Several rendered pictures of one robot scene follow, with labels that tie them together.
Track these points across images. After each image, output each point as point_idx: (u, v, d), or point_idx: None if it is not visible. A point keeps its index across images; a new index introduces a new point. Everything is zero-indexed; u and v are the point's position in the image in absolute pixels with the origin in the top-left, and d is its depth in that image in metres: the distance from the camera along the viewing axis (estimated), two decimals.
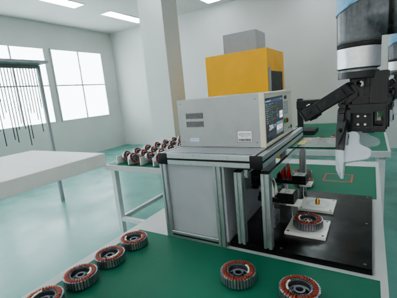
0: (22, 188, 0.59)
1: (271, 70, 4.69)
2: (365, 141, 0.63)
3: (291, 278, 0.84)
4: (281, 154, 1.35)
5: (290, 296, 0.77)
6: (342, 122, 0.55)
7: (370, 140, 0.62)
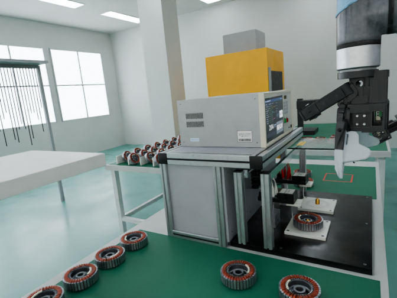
0: (22, 188, 0.59)
1: (271, 70, 4.69)
2: (364, 141, 0.63)
3: (291, 278, 0.84)
4: (279, 155, 1.33)
5: (290, 296, 0.77)
6: (342, 122, 0.55)
7: (370, 140, 0.62)
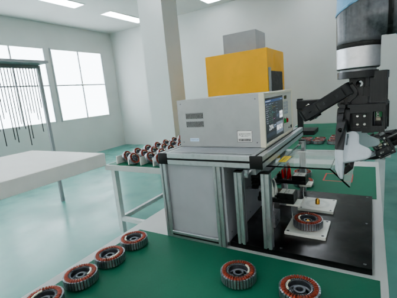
0: (22, 188, 0.59)
1: (271, 70, 4.69)
2: (364, 141, 0.63)
3: (291, 278, 0.84)
4: (257, 173, 1.07)
5: (290, 296, 0.77)
6: (342, 122, 0.55)
7: (370, 140, 0.62)
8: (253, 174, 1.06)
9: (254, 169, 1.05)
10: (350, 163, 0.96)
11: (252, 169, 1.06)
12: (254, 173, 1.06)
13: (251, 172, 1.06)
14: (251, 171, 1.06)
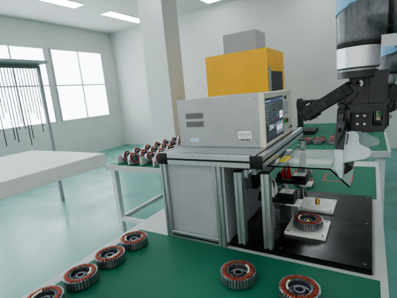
0: (22, 188, 0.59)
1: (271, 70, 4.69)
2: (364, 141, 0.63)
3: (291, 278, 0.84)
4: (257, 173, 1.07)
5: (290, 296, 0.77)
6: (342, 122, 0.55)
7: (370, 139, 0.62)
8: (253, 174, 1.06)
9: (254, 169, 1.05)
10: (350, 163, 0.96)
11: (252, 169, 1.06)
12: (254, 173, 1.06)
13: (251, 172, 1.06)
14: (251, 171, 1.06)
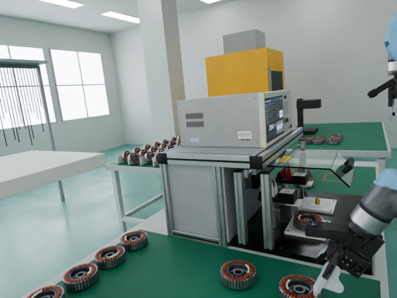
0: (22, 188, 0.59)
1: (271, 70, 4.69)
2: None
3: (291, 278, 0.84)
4: (257, 173, 1.07)
5: (290, 296, 0.77)
6: (336, 261, 0.69)
7: None
8: (253, 174, 1.06)
9: (254, 169, 1.05)
10: (350, 163, 0.96)
11: (252, 169, 1.06)
12: (254, 173, 1.06)
13: (251, 172, 1.06)
14: (251, 171, 1.06)
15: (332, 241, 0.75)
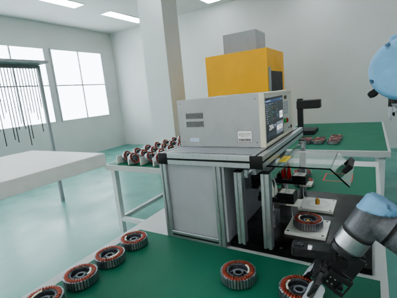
0: (22, 188, 0.59)
1: (271, 70, 4.69)
2: None
3: (291, 278, 0.84)
4: (257, 173, 1.07)
5: (290, 296, 0.77)
6: (320, 281, 0.72)
7: None
8: (253, 174, 1.06)
9: (254, 169, 1.05)
10: (350, 163, 0.96)
11: (252, 169, 1.06)
12: (254, 173, 1.06)
13: (251, 172, 1.06)
14: (251, 171, 1.06)
15: (318, 260, 0.78)
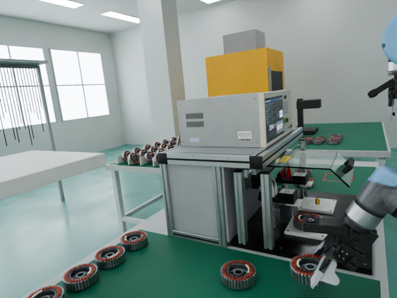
0: (22, 188, 0.59)
1: (271, 70, 4.69)
2: None
3: (302, 258, 0.84)
4: (257, 173, 1.07)
5: (302, 273, 0.77)
6: (332, 255, 0.73)
7: None
8: (253, 174, 1.06)
9: (254, 169, 1.05)
10: (350, 163, 0.96)
11: (252, 169, 1.06)
12: (254, 173, 1.06)
13: (251, 172, 1.06)
14: (251, 171, 1.06)
15: (329, 236, 0.78)
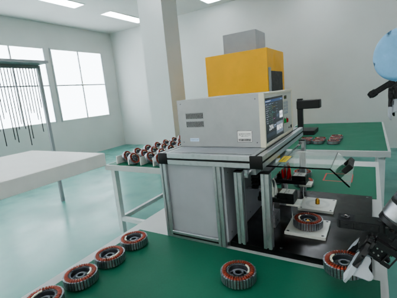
0: (22, 188, 0.59)
1: (271, 70, 4.69)
2: None
3: (335, 253, 0.86)
4: (257, 173, 1.07)
5: (335, 267, 0.80)
6: (367, 251, 0.74)
7: None
8: (253, 174, 1.06)
9: (254, 169, 1.05)
10: (350, 163, 0.96)
11: (252, 169, 1.06)
12: (254, 173, 1.06)
13: (251, 172, 1.06)
14: (251, 171, 1.06)
15: (364, 233, 0.80)
